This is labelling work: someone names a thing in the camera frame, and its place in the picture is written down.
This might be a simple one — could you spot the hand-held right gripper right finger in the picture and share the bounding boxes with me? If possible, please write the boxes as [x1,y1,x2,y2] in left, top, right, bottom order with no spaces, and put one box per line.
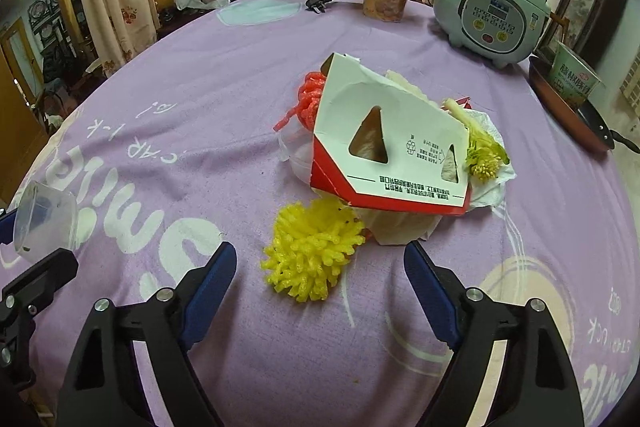
[402,241,586,427]

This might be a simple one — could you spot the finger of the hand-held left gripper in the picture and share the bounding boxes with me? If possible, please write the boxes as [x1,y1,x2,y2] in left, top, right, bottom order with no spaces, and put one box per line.
[0,249,80,390]
[0,208,17,244]

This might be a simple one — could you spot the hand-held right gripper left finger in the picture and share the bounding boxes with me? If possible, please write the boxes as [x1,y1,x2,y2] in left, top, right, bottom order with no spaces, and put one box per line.
[59,241,238,427]

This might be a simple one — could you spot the clear plastic cup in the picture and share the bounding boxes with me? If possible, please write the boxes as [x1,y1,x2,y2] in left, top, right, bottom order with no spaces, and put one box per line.
[13,180,79,254]

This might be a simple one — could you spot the yellow foam fruit net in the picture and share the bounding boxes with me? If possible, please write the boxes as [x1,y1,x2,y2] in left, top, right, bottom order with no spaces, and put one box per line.
[260,198,367,304]

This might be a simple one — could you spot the white floral paper towel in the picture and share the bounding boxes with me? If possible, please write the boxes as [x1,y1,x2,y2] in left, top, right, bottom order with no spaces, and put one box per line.
[465,106,517,208]

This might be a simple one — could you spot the white and red cardboard box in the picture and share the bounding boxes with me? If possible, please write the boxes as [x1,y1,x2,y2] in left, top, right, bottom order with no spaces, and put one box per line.
[309,53,472,219]

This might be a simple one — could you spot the red foam fruit net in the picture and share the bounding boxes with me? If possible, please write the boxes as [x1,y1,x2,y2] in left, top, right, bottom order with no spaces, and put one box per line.
[273,71,332,134]

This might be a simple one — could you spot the beige paper scrap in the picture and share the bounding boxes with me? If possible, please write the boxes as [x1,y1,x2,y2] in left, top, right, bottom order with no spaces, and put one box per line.
[357,204,443,248]

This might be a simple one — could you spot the green vegetable scrap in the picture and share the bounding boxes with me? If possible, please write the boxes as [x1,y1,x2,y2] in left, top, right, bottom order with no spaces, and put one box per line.
[441,97,512,181]

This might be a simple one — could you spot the purple printed tablecloth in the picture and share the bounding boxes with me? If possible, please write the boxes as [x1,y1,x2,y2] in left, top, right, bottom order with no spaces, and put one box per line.
[0,0,640,427]

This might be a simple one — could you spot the copper frying pan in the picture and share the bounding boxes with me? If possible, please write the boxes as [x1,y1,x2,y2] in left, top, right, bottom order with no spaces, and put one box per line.
[528,56,640,156]

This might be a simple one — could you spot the green instant noodle cup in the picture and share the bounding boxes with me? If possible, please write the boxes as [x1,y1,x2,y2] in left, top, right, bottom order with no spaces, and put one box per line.
[545,40,602,108]

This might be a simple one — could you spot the pale green rice cooker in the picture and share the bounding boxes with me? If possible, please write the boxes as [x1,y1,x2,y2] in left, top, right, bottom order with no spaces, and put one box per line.
[432,0,552,69]

